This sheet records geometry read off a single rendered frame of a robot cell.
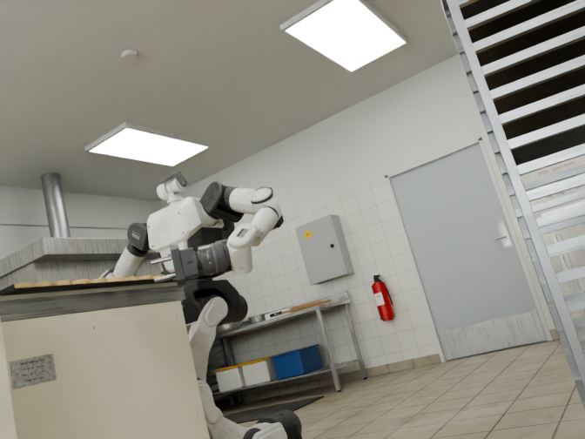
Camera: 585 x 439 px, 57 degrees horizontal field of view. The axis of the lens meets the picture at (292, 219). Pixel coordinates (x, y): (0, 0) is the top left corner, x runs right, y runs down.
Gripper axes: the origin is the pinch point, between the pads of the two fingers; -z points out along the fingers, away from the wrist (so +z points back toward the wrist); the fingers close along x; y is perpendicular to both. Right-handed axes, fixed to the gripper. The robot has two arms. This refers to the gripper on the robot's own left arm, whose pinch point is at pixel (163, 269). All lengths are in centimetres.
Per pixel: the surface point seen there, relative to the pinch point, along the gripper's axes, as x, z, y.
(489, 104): 28, 112, 13
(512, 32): 49, 126, 19
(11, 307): -4.0, -36.5, 16.6
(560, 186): -4, 123, 17
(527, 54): 40, 127, 20
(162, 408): -37.8, -8.1, -9.6
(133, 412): -36.4, -15.3, -2.5
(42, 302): -3.7, -30.8, 11.1
